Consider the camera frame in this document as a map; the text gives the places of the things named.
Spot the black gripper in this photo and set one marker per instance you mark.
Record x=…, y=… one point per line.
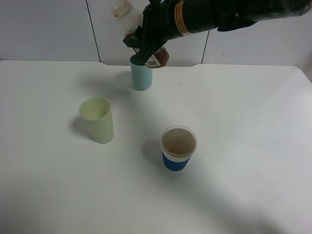
x=160, y=24

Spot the plastic drink bottle brown liquid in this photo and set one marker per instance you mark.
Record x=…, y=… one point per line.
x=128, y=19

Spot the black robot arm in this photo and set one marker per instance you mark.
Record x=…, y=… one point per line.
x=229, y=15

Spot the teal plastic cup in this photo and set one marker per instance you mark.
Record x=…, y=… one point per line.
x=142, y=76

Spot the light green plastic cup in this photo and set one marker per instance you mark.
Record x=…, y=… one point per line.
x=97, y=114

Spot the clear cup with blue sleeve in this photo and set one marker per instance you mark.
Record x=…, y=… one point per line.
x=178, y=143

